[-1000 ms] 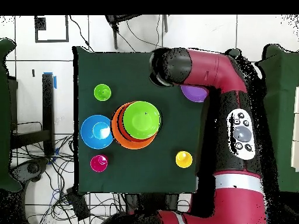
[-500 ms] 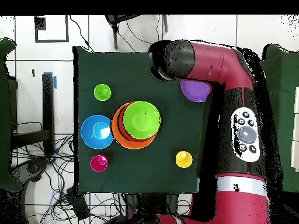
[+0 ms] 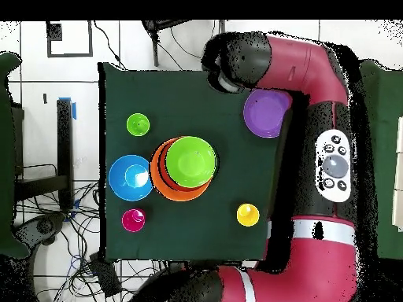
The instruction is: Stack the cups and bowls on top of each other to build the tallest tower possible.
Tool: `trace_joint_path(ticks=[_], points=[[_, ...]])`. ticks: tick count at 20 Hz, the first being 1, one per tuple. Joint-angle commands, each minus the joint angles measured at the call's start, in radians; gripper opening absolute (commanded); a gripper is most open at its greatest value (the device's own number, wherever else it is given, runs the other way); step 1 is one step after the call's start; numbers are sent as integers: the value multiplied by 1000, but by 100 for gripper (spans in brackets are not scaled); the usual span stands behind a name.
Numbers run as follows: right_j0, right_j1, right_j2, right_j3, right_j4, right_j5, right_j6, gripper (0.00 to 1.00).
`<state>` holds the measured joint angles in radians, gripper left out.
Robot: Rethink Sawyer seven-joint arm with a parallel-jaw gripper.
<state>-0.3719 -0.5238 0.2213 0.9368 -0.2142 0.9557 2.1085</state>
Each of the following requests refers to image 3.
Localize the green cup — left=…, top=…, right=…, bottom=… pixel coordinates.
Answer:
left=126, top=112, right=151, bottom=138

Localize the black floor cable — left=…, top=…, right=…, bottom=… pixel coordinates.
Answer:
left=93, top=20, right=127, bottom=71

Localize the green cloth side table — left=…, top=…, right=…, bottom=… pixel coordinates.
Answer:
left=360, top=59, right=403, bottom=260
left=0, top=51, right=31, bottom=260

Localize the yellow cup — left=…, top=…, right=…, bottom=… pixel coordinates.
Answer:
left=236, top=203, right=261, bottom=227

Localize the purple bowl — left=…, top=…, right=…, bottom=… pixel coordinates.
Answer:
left=242, top=88, right=293, bottom=139

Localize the red cup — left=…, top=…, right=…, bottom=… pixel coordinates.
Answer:
left=121, top=208, right=146, bottom=233

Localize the black table frame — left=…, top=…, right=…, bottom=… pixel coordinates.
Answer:
left=13, top=98, right=75, bottom=210

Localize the light blue bowl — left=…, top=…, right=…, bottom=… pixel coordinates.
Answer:
left=108, top=154, right=154, bottom=202

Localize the orange-red shallow bowl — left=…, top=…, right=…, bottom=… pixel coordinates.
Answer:
left=157, top=138, right=205, bottom=193

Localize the dark green tablecloth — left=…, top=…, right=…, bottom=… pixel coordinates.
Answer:
left=98, top=61, right=297, bottom=263

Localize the green bowl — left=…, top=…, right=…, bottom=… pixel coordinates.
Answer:
left=165, top=135, right=218, bottom=189

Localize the large yellow-orange bowl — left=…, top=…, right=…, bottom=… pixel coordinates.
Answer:
left=149, top=137, right=212, bottom=202

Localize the tangle of cables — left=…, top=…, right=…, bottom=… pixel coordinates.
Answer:
left=15, top=180, right=165, bottom=302

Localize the black floor frame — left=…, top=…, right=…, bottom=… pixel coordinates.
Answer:
left=46, top=20, right=94, bottom=58

